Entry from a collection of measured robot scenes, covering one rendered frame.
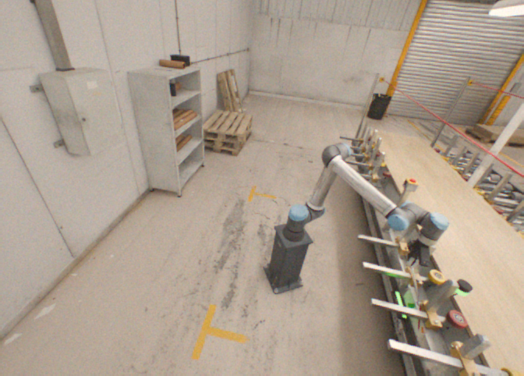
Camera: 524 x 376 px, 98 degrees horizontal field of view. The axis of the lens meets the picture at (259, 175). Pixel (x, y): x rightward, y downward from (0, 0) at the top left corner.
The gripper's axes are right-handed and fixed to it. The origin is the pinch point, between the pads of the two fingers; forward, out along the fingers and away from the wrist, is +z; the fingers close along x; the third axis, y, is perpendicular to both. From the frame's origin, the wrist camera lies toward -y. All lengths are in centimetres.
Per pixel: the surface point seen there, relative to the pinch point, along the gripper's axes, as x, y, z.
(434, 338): -21.9, -19.4, 33.6
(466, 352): -6.3, -44.9, -4.8
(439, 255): -27.1, 20.9, 5.5
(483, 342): -6.6, -44.9, -15.1
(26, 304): 258, -49, 88
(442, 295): -6.5, -20.2, -6.1
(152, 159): 255, 115, 43
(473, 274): -42.7, 10.6, 5.5
